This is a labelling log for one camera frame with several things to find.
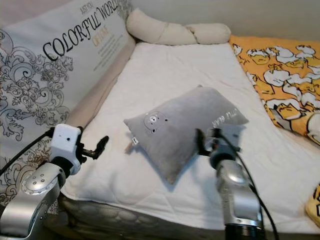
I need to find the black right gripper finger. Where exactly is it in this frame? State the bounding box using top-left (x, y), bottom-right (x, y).
top-left (195, 127), bottom-right (209, 156)

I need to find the grey bear plush pillow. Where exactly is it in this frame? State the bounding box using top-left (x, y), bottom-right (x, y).
top-left (123, 85), bottom-right (250, 185)

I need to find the yellow egg cartoon blanket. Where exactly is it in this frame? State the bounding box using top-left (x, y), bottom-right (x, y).
top-left (229, 34), bottom-right (320, 229)

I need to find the grey quilted mattress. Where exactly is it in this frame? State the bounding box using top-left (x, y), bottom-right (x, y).
top-left (45, 195), bottom-right (231, 240)

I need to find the white quilted mattress cover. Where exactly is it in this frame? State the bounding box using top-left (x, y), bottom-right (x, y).
top-left (62, 42), bottom-right (320, 234)

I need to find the white printed headboard cloth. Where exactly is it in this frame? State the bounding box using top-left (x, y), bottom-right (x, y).
top-left (0, 0), bottom-right (137, 208)

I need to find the large beige pillow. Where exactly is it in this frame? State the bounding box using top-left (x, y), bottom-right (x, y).
top-left (126, 7), bottom-right (198, 47)

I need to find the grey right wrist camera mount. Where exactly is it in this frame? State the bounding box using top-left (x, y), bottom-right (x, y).
top-left (217, 124), bottom-right (243, 156)

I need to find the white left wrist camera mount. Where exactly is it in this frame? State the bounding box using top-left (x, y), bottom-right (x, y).
top-left (51, 123), bottom-right (84, 163)

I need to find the beige padded bed frame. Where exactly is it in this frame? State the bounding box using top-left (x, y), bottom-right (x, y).
top-left (65, 37), bottom-right (137, 131)

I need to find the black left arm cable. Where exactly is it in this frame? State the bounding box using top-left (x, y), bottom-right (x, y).
top-left (0, 127), bottom-right (56, 176)

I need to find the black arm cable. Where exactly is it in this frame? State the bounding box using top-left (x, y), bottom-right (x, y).
top-left (211, 127), bottom-right (281, 240)
top-left (0, 127), bottom-right (56, 176)

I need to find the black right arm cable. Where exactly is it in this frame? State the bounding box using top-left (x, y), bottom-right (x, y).
top-left (211, 127), bottom-right (281, 240)

